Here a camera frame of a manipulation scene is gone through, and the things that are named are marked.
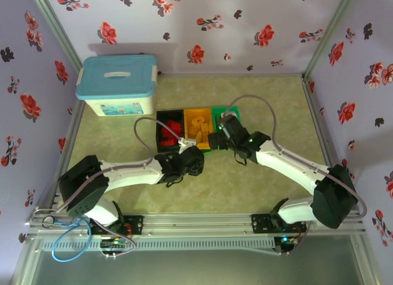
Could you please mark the red slope lego brick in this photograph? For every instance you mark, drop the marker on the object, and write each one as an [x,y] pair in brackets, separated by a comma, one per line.
[174,125]

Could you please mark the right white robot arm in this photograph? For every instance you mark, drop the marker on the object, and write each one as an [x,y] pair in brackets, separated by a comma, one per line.
[291,165]

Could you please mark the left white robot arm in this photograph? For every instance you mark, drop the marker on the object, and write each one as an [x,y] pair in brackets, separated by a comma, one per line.
[132,174]

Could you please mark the red flat lego plate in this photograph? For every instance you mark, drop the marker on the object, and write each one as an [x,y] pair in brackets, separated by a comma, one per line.
[167,142]

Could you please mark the green plastic bin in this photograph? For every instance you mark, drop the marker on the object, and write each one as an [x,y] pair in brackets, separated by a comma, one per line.
[228,109]

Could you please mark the yellow plastic bin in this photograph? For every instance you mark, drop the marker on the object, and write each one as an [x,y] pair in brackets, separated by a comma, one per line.
[192,113]

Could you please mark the black plastic bin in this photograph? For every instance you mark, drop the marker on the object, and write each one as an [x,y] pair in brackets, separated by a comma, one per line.
[162,116]

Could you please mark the white storage box blue lid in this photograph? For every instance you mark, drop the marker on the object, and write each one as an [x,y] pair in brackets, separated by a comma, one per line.
[116,79]

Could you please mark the blue stethoscope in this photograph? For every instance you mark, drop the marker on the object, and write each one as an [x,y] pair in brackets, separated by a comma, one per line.
[54,251]

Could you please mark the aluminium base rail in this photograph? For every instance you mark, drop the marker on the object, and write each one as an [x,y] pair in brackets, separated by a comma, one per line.
[196,225]

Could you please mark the aluminium corner post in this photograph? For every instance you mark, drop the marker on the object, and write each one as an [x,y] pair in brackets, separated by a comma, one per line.
[55,30]
[328,30]

